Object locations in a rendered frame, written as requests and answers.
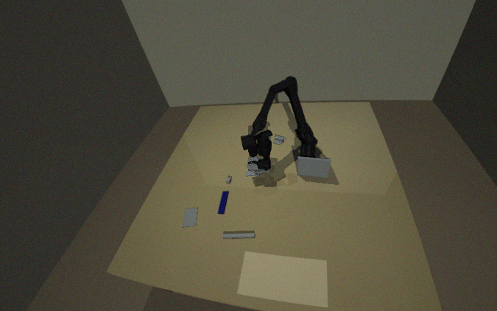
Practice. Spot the dark blue flat bar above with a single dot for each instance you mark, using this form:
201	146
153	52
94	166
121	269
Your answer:
222	203

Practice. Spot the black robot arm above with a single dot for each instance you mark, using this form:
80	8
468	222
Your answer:
303	131

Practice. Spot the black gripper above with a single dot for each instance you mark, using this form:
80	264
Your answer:
265	152

